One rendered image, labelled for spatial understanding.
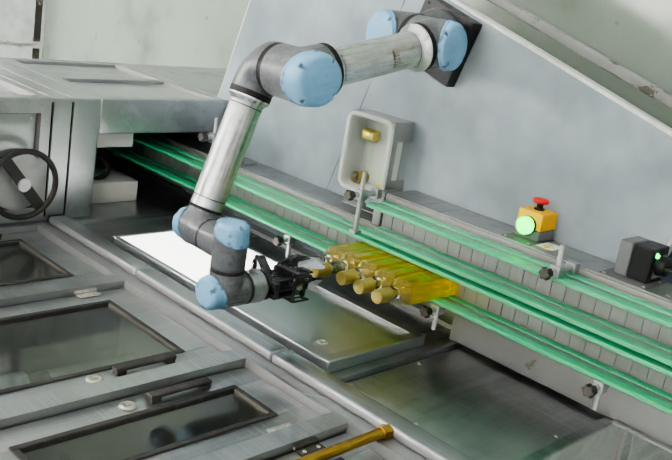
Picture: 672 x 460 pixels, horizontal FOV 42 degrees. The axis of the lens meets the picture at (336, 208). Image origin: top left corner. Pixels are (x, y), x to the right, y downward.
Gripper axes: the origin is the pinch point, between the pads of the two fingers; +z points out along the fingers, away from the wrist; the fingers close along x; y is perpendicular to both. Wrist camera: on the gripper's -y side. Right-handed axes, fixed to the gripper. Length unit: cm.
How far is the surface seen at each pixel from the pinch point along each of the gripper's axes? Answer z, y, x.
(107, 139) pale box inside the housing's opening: 4, -105, 7
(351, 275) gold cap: 4.7, 7.0, 0.8
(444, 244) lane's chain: 30.9, 13.2, 8.0
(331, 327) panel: 2.4, 5.6, -12.9
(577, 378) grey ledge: 31, 56, -10
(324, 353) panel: -10.8, 16.7, -12.3
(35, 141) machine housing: -25, -97, 9
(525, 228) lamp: 34, 33, 18
